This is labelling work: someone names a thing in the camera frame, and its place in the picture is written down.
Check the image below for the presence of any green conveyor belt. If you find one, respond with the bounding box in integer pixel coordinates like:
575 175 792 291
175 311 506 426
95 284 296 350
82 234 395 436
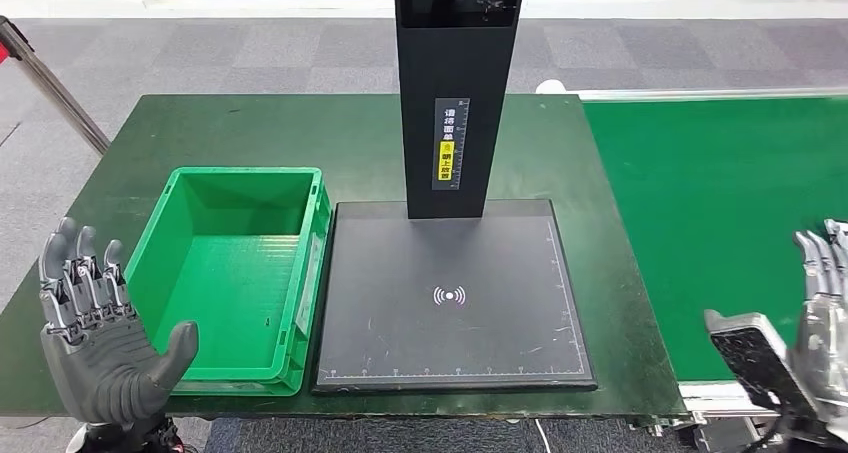
582 96 848 384

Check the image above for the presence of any green plastic crate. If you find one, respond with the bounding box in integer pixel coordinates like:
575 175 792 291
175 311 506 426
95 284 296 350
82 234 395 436
124 166 333 398

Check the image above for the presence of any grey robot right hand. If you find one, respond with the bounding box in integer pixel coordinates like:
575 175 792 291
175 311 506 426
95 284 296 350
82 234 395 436
788 219 848 425

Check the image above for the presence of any black inbound scanning machine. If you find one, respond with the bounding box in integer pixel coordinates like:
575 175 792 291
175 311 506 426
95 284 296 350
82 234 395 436
311 0 599 396

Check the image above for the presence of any metal barrier pole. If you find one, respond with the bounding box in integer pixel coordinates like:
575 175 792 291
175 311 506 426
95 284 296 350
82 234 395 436
0 15 111 156

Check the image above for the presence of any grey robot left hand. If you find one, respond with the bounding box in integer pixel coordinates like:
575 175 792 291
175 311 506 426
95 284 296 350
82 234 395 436
38 216 200 430

